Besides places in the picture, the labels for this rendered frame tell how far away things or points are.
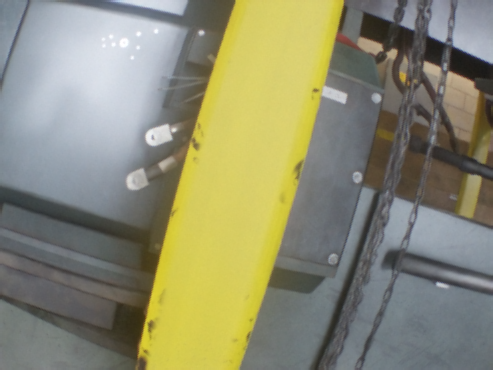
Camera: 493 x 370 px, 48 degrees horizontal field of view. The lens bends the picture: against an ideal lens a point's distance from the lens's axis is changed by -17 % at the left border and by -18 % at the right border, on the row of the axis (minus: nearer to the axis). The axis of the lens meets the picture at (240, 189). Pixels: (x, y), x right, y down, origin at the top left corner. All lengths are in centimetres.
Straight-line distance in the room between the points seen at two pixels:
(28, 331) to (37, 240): 18
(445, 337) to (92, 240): 97
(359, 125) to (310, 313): 65
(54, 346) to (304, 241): 46
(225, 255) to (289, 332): 101
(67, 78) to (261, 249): 49
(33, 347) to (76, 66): 48
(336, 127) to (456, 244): 62
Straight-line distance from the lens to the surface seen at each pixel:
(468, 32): 163
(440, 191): 441
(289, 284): 110
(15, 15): 99
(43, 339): 104
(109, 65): 96
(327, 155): 102
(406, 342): 157
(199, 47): 89
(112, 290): 95
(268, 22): 59
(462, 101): 659
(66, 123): 96
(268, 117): 58
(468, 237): 155
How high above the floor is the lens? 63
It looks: 4 degrees down
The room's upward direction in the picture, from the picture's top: 16 degrees clockwise
